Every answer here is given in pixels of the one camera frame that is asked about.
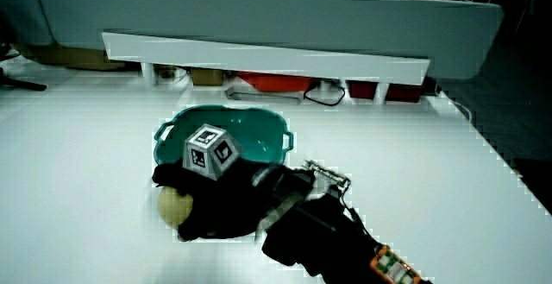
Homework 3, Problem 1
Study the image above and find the person's right hand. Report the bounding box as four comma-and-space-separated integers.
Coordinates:
151, 123, 316, 243

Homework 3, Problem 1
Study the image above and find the yellow round pear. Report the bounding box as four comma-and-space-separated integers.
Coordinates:
156, 186, 195, 229

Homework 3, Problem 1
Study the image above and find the orange forearm tracker device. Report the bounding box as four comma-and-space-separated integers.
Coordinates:
369, 245, 422, 284

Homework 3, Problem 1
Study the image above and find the person's right forearm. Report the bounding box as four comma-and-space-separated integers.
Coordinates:
260, 169, 432, 284

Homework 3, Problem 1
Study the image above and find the white desk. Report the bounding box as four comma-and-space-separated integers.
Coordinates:
0, 54, 552, 284

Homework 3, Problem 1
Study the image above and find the teal plastic basket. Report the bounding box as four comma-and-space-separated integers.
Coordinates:
153, 104, 295, 167

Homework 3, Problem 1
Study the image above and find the grey flat tray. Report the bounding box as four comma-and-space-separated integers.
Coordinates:
224, 85, 304, 105

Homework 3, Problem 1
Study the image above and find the small cardboard box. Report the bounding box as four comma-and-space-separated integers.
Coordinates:
191, 67, 225, 87

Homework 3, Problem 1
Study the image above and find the red plastic bin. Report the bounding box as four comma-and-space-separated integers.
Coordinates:
235, 71, 313, 93

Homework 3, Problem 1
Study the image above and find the white desktop shelf riser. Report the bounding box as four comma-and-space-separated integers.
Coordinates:
102, 32, 431, 104

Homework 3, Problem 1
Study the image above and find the dark red box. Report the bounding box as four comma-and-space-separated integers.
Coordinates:
347, 79, 379, 100
385, 83, 424, 104

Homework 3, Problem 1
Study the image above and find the grey partition panel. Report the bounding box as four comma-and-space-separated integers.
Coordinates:
33, 0, 505, 80

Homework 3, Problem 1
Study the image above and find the large cardboard box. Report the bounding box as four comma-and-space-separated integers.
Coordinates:
24, 43, 127, 72

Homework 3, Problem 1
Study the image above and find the black chair base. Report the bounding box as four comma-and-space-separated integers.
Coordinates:
0, 44, 47, 92

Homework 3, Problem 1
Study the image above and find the black cable loop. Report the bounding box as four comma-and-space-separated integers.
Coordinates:
303, 80, 347, 107

